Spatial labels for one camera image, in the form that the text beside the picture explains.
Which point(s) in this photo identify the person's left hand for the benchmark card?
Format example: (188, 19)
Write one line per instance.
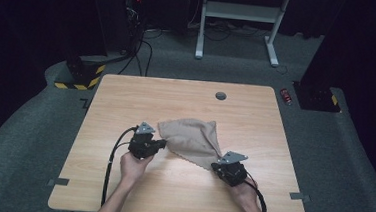
(131, 169)

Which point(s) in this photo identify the person's right hand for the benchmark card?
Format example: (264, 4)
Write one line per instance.
(245, 193)

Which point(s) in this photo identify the white metal stand frame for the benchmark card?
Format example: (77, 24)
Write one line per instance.
(242, 12)

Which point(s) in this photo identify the dark equipment rack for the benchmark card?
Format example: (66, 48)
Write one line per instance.
(133, 15)

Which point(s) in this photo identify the black yellow striped base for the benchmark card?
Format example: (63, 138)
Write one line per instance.
(81, 76)

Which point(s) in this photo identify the red can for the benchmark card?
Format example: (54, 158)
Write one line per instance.
(286, 96)

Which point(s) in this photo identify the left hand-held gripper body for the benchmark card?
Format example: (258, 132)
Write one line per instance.
(141, 146)

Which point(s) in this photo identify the beige cloth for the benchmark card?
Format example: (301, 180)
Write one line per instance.
(190, 138)

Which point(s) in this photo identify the grey table grommet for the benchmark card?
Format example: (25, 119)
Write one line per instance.
(220, 96)

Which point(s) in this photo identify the grey tape piece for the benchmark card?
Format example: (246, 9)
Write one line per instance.
(58, 181)
(300, 196)

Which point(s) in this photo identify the black base with yellow corner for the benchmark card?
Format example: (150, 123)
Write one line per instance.
(317, 98)

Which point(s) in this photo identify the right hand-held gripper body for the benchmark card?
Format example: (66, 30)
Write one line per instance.
(233, 172)

